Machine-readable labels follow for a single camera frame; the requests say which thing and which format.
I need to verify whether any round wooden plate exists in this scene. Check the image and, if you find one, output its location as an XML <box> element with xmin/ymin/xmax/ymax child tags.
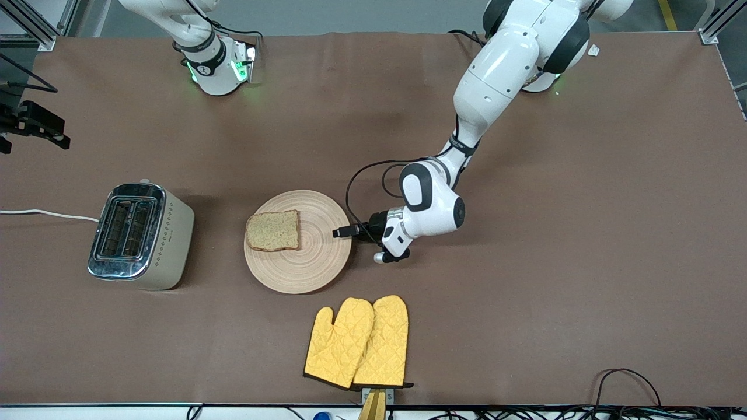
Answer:
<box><xmin>244</xmin><ymin>190</ymin><xmax>353</xmax><ymax>295</ymax></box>

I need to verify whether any brown toast slice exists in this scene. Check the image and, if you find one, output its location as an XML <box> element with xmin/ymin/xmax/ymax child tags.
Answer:
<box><xmin>246</xmin><ymin>210</ymin><xmax>302</xmax><ymax>253</ymax></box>

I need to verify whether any yellow quilted oven mitt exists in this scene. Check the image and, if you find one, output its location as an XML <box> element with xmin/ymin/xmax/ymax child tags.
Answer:
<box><xmin>352</xmin><ymin>295</ymin><xmax>415</xmax><ymax>390</ymax></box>
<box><xmin>303</xmin><ymin>298</ymin><xmax>375</xmax><ymax>390</ymax></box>

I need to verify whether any yellow wooden clamp piece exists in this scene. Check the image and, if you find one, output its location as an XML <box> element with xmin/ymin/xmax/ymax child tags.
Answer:
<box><xmin>357</xmin><ymin>390</ymin><xmax>387</xmax><ymax>420</ymax></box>

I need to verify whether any chrome and cream toaster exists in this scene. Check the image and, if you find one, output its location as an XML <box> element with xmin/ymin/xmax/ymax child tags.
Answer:
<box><xmin>88</xmin><ymin>178</ymin><xmax>195</xmax><ymax>291</ymax></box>

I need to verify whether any brown table cover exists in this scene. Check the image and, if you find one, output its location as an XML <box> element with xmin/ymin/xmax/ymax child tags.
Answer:
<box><xmin>0</xmin><ymin>30</ymin><xmax>747</xmax><ymax>407</ymax></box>

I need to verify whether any white toaster power cable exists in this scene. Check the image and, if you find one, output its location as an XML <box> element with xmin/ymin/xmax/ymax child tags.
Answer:
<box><xmin>0</xmin><ymin>209</ymin><xmax>100</xmax><ymax>223</ymax></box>

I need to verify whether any aluminium frame profile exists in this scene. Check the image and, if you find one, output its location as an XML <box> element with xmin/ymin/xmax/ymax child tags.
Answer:
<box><xmin>697</xmin><ymin>0</ymin><xmax>747</xmax><ymax>120</ymax></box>
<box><xmin>0</xmin><ymin>0</ymin><xmax>88</xmax><ymax>52</ymax></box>

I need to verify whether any grey metal bracket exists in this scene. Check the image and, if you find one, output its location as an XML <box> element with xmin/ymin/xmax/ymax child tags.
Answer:
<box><xmin>361</xmin><ymin>386</ymin><xmax>395</xmax><ymax>405</ymax></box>

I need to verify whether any black left arm base cable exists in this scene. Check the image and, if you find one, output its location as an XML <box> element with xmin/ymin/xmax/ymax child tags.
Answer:
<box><xmin>448</xmin><ymin>28</ymin><xmax>488</xmax><ymax>47</ymax></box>

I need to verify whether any black arm base cable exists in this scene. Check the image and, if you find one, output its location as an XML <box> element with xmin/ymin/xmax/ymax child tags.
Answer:
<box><xmin>201</xmin><ymin>0</ymin><xmax>266</xmax><ymax>41</ymax></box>
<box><xmin>448</xmin><ymin>28</ymin><xmax>488</xmax><ymax>47</ymax></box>

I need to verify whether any black right arm base cable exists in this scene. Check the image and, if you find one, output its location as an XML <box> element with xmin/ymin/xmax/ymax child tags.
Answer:
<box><xmin>201</xmin><ymin>0</ymin><xmax>266</xmax><ymax>41</ymax></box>

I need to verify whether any black cable bundle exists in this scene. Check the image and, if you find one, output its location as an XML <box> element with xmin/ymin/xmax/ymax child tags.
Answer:
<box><xmin>385</xmin><ymin>404</ymin><xmax>747</xmax><ymax>420</ymax></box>

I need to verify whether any black looped cable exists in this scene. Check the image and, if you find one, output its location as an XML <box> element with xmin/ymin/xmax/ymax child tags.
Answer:
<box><xmin>594</xmin><ymin>368</ymin><xmax>663</xmax><ymax>409</ymax></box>

